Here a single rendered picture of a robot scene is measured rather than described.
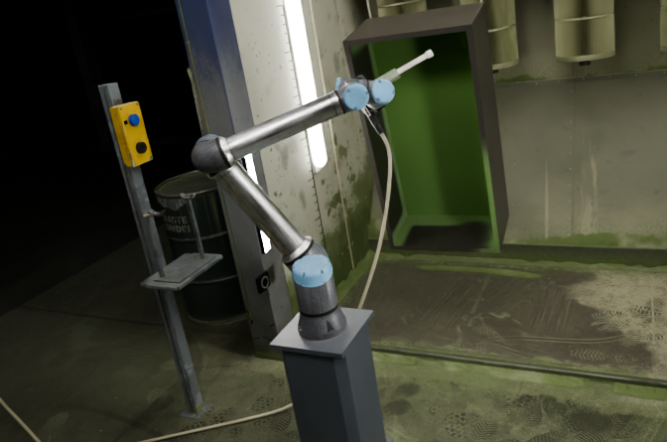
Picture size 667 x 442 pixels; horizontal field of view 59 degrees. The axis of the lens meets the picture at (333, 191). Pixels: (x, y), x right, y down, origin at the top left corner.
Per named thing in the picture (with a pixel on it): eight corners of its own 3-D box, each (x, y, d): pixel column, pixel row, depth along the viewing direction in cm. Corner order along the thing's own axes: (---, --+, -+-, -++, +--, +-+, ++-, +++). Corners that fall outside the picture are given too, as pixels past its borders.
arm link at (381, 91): (370, 76, 217) (397, 78, 218) (364, 82, 229) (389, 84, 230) (369, 102, 217) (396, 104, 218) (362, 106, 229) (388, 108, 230)
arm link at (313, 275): (300, 318, 218) (291, 274, 213) (297, 296, 234) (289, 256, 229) (340, 309, 219) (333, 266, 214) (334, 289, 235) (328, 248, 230)
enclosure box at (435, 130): (407, 215, 359) (366, 19, 303) (509, 215, 334) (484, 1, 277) (390, 249, 332) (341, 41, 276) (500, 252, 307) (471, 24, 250)
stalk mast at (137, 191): (196, 405, 301) (107, 82, 252) (204, 407, 298) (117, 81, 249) (188, 412, 296) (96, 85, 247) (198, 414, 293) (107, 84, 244)
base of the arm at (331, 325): (333, 343, 217) (330, 319, 214) (289, 337, 225) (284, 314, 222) (354, 316, 233) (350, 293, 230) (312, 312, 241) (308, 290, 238)
